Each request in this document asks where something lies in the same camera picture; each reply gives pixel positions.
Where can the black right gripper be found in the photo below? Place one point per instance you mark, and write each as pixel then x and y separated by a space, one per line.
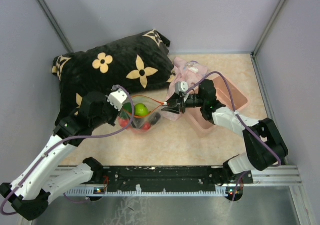
pixel 174 103

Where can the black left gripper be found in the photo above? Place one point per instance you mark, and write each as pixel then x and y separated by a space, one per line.
pixel 112 121

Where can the clear zip bag orange zipper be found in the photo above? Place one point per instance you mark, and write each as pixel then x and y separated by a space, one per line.
pixel 136 123

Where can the red apple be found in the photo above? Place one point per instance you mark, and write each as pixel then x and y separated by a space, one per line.
pixel 123 122

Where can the dark green avocado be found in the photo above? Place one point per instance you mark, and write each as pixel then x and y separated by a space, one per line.
pixel 128 107

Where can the green apple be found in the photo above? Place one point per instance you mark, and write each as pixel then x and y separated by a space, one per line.
pixel 141 110

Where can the pink plastic bin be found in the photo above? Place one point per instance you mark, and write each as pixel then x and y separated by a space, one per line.
pixel 194 117

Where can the dark brown fruit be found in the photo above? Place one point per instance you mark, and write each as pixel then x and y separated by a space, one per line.
pixel 155 118

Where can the red yellow mango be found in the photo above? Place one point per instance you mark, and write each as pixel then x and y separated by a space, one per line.
pixel 146 126

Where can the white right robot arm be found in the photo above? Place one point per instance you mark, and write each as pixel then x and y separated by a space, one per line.
pixel 264 144

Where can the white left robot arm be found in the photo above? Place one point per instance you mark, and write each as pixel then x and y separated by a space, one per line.
pixel 33 191

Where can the pink cloth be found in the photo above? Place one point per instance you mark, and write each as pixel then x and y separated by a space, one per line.
pixel 183 71

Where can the black flower-pattern pillow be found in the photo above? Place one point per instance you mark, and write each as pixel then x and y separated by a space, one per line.
pixel 139 63

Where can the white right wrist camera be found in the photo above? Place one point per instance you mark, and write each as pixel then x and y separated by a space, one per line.
pixel 181 87

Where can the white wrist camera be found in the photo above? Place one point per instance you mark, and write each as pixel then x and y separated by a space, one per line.
pixel 181 87
pixel 117 99

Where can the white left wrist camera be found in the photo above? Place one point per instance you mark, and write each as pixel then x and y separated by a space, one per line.
pixel 117 99

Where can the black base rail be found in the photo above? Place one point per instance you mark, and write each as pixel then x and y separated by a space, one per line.
pixel 163 178

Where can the aluminium frame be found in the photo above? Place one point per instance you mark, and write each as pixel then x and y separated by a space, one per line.
pixel 131 81

